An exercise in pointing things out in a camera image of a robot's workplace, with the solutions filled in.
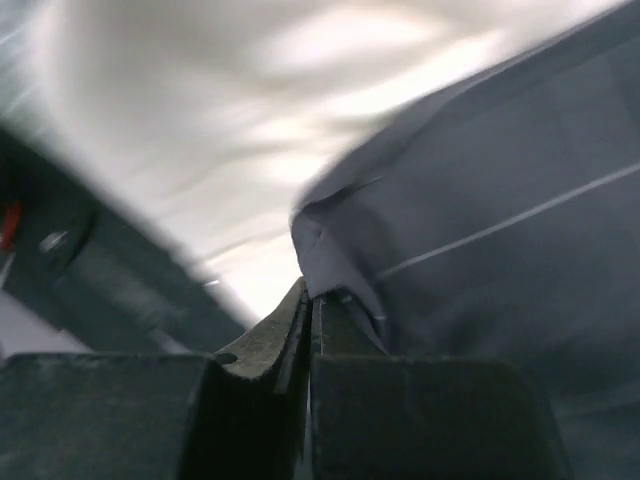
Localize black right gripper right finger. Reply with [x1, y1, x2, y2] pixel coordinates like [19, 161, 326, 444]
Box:
[310, 297, 573, 479]

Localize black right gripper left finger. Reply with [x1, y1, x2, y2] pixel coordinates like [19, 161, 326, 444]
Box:
[1, 280, 308, 479]

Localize dark grey checked pillowcase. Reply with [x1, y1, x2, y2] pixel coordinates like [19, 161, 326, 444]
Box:
[291, 1, 639, 479]

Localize cream bear print pillow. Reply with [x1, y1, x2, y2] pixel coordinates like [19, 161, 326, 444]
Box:
[1, 1, 611, 325]

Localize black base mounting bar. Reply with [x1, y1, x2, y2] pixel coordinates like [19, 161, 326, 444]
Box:
[1, 129, 246, 353]

